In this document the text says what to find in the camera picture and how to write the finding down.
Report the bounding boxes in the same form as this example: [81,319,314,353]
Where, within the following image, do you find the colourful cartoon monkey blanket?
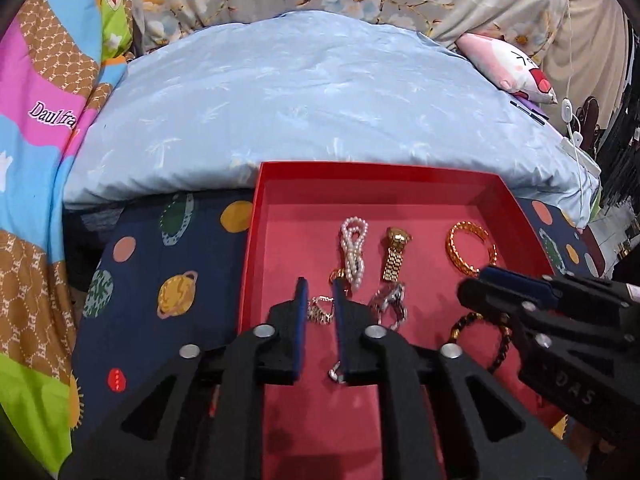
[0,0,133,476]

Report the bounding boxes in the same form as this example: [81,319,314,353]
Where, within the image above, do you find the dark bead bracelet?
[447,310,513,373]

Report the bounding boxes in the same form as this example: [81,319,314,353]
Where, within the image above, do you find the red cardboard box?
[239,161,571,480]

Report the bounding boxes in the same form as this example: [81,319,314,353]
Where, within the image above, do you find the white cable with switch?
[561,0,594,201]

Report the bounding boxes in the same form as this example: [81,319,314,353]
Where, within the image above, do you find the pink cartoon pillow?
[457,32,559,106]

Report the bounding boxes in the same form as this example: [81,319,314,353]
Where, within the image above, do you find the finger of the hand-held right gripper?
[479,266,629,307]
[457,280,562,361]

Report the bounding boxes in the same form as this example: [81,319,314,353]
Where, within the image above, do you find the silver chain bracelet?
[307,296,335,326]

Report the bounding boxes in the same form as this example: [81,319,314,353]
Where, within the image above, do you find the dark red chair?
[575,95,607,156]

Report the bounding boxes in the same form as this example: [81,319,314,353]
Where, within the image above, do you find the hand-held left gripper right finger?
[332,277,586,480]

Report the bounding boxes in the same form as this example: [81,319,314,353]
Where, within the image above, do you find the gold wrist watch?
[382,226,414,282]

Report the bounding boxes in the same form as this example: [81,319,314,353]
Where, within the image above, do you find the beige curtain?
[542,0,631,126]

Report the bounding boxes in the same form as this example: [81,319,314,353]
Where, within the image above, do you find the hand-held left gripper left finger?
[59,276,308,480]

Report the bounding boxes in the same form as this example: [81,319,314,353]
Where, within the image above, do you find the white pearl bracelet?
[340,216,370,291]

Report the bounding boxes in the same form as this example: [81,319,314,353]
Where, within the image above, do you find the light blue pillow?
[62,10,601,231]

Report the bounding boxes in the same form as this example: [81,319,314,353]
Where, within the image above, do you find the silver crystal bracelet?
[369,282,408,331]

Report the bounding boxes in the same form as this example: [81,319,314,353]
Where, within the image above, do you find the black pen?
[510,100,549,124]

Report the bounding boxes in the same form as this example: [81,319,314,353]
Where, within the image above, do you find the hanging dark clothes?
[600,25,640,201]

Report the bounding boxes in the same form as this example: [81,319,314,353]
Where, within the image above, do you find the gold bangle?
[445,221,499,276]

